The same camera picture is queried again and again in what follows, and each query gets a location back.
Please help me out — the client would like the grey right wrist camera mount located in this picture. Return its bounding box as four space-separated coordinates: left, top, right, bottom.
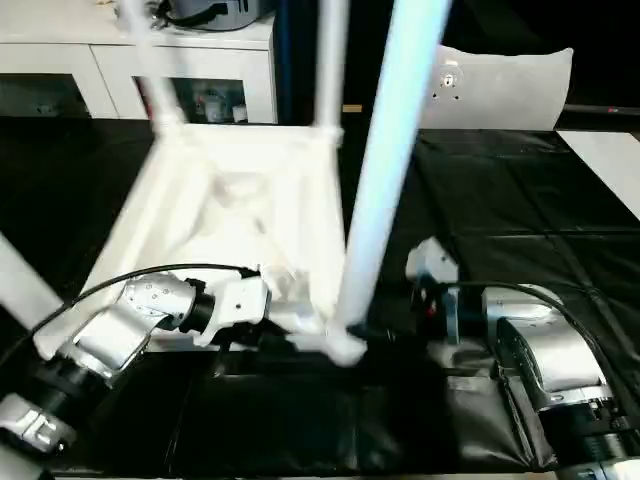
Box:
405 237 461 346

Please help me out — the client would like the grey cushion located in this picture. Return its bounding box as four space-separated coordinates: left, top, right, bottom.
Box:
414 44 575 132

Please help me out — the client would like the black work mat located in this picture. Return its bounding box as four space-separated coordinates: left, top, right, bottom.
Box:
0 117 640 474

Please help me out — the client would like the white board on right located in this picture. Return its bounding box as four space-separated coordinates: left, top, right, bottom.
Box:
555 129 640 221

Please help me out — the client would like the white glass-door cabinet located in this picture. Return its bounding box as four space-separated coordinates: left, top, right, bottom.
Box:
0 0 279 124

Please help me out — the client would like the white plastic table leg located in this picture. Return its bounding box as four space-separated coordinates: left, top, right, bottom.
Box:
118 0 185 135
0 232 65 332
312 0 350 137
332 0 457 332

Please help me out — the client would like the white plastic table top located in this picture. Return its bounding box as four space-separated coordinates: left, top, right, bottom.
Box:
32 122 370 370

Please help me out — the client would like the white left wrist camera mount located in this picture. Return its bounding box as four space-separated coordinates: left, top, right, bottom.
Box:
192 276 275 349

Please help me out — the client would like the grey round helmet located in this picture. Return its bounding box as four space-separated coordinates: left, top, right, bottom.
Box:
164 0 274 31

